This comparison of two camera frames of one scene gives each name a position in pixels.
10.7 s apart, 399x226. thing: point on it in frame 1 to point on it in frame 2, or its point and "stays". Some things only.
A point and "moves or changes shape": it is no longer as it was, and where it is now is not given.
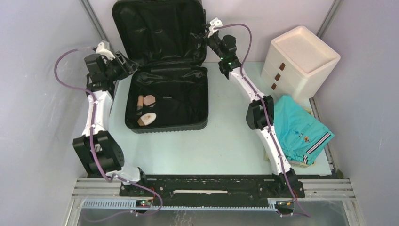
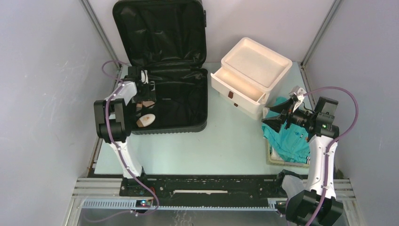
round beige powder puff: (147, 119) stays
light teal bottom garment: (300, 133) moves or changes shape
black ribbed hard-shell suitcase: (169, 92) stays
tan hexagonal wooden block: (149, 100) stays
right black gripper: (207, 39) to (276, 122)
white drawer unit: (299, 64) to (251, 76)
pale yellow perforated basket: (300, 165) stays
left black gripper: (128, 68) to (149, 96)
